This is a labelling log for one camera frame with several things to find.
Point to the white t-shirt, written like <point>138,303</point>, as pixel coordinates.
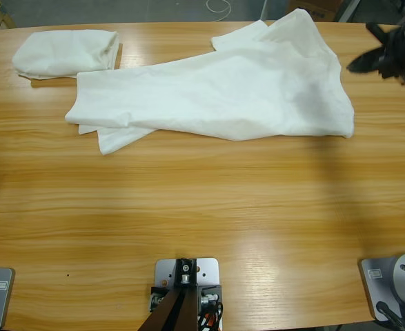
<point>223,89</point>

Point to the white camera stand mount block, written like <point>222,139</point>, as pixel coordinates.
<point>207,272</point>

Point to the cardboard box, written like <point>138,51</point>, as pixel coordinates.
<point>326,7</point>

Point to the white furniture leg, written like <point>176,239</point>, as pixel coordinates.
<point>264,10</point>
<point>350,8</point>

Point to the folded white cloth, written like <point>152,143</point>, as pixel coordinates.
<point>57,53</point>

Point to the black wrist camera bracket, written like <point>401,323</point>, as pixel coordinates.
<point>376,31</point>

